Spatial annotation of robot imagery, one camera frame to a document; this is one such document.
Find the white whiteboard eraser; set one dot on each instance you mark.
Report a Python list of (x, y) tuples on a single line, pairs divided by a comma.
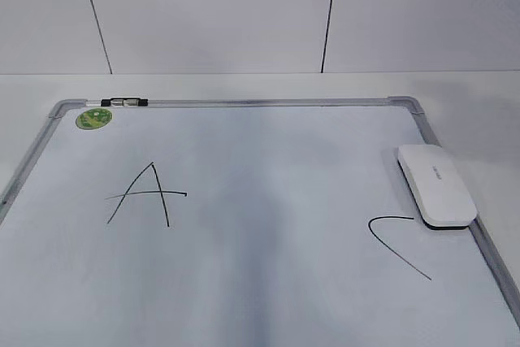
[(440, 193)]

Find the green round magnet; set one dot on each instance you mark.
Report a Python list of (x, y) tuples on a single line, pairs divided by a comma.
[(94, 118)]

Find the white whiteboard with grey frame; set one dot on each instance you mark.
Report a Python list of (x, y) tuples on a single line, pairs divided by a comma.
[(246, 223)]

